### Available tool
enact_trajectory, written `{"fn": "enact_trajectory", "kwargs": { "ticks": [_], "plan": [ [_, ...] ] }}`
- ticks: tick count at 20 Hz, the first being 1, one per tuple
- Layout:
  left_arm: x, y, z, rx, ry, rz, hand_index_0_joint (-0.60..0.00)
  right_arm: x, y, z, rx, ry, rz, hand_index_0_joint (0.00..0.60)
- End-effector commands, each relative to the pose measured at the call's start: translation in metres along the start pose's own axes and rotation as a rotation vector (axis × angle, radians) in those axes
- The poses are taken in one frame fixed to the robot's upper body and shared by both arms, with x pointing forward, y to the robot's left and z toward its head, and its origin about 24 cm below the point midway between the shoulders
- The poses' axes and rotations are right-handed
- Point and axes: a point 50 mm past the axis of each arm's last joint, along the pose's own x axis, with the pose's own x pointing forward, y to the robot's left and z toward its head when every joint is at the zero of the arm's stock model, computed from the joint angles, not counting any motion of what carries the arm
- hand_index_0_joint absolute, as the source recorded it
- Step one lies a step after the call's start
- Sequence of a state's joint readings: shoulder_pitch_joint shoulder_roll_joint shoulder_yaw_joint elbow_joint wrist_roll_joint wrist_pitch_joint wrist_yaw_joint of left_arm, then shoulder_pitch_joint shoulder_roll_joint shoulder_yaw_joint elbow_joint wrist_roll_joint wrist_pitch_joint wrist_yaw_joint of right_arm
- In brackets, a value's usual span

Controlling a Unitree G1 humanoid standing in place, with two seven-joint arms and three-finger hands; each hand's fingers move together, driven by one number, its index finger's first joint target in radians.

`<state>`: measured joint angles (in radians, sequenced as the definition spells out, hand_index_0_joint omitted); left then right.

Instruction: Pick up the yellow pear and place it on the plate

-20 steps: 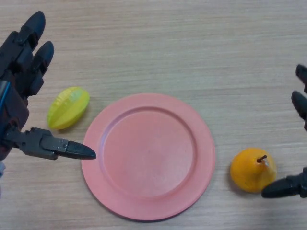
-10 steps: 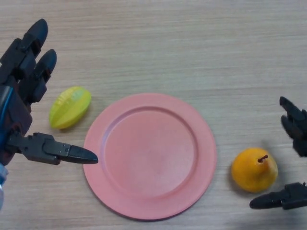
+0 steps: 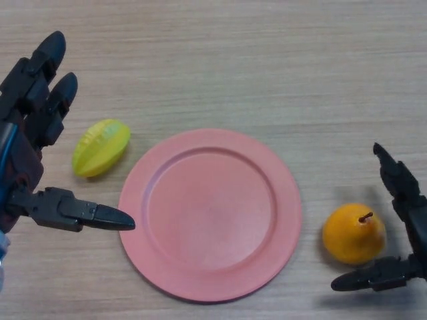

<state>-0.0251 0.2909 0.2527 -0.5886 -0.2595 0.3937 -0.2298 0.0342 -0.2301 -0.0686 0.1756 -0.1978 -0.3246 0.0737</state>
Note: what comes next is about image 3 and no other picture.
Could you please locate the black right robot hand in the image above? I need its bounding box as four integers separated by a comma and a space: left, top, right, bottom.
330, 142, 427, 293

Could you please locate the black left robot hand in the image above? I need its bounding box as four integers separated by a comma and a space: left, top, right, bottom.
0, 31, 136, 233

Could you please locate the pink round plate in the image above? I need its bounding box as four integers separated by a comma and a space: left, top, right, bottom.
118, 128, 303, 304

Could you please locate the yellow orange pear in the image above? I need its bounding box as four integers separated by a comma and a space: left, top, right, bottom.
322, 202, 387, 266

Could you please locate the yellow green starfruit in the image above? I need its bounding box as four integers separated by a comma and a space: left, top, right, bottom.
72, 119, 131, 178

